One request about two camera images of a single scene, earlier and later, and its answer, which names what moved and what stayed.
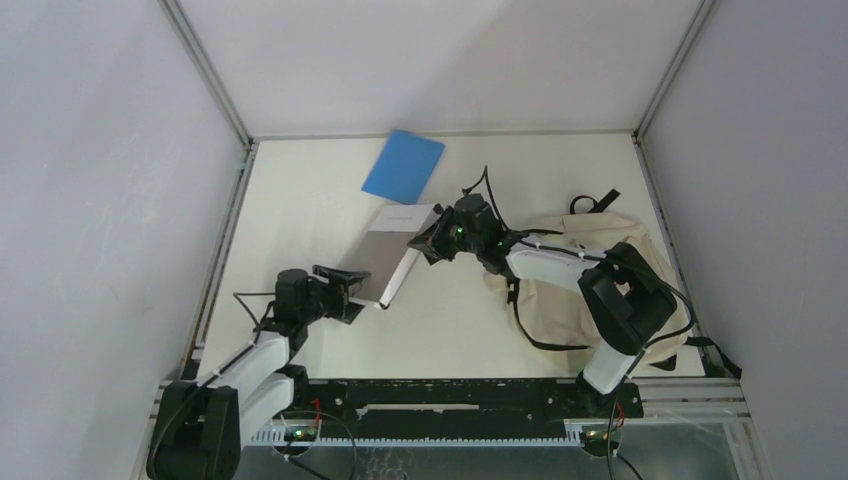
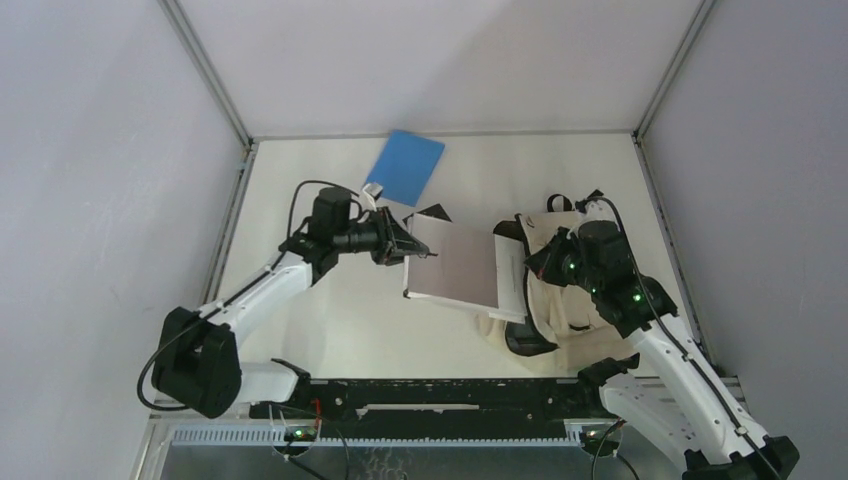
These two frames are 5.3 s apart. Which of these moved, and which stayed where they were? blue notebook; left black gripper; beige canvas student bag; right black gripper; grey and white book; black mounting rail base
Moved: beige canvas student bag; right black gripper; grey and white book; left black gripper
Stayed: blue notebook; black mounting rail base
